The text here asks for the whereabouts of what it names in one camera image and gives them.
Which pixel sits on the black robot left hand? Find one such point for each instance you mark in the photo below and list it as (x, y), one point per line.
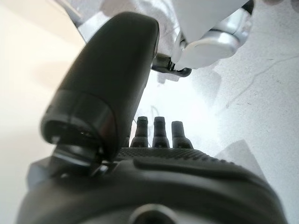
(116, 70)

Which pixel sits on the white silver robot leg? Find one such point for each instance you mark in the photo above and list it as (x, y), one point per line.
(210, 46)

